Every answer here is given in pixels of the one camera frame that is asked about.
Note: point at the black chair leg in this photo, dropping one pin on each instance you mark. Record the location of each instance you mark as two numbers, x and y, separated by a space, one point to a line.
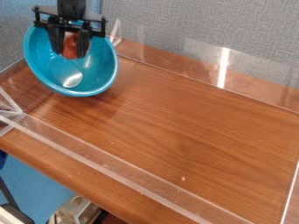
11 214

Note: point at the clear acrylic barrier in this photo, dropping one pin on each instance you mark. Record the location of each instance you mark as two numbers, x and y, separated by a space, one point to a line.
189 143

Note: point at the white power strip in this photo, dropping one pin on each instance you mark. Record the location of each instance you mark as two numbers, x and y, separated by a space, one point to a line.
77 211

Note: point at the brown cap toy mushroom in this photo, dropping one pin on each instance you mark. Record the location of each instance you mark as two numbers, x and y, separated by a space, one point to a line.
70 47

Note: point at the blue plastic bowl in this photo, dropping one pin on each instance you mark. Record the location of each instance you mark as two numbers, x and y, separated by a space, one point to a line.
74 77

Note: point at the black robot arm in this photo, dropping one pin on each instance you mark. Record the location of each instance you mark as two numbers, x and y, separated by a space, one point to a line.
70 16

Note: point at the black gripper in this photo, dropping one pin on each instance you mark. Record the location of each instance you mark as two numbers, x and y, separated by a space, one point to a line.
49 19

